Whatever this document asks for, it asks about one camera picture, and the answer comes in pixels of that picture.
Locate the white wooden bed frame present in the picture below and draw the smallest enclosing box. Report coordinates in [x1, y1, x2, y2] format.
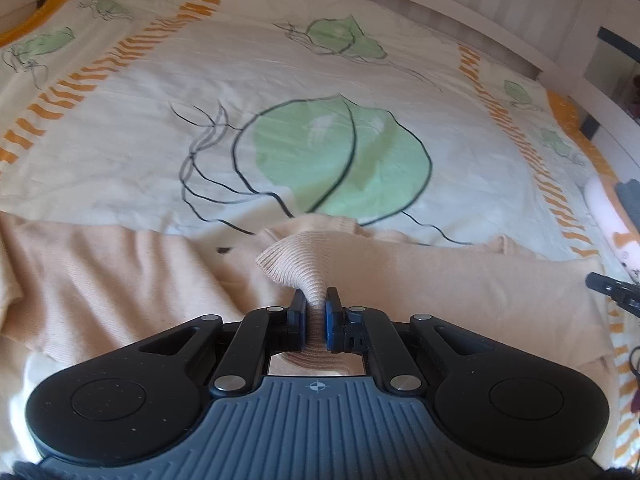
[165, 0, 640, 183]

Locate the black cable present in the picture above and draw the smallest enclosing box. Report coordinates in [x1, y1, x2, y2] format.
[628, 344, 640, 413]

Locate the pink and white plush toy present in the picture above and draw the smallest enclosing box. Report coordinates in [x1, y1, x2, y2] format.
[584, 175, 640, 282]

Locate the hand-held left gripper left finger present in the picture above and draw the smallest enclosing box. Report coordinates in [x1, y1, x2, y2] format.
[131, 290, 308, 395]

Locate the beige knit sweater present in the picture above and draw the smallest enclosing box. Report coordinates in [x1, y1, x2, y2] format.
[0, 212, 617, 386]

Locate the leaf print duvet cover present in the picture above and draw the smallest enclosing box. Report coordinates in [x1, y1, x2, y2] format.
[0, 0, 640, 466]

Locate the dark grey cloth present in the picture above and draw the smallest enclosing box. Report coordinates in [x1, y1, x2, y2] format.
[614, 179, 640, 222]

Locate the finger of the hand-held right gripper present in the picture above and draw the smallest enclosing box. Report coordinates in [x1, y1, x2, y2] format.
[587, 272, 640, 318]

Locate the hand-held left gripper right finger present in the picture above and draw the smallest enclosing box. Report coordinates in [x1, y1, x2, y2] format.
[325, 287, 502, 394]

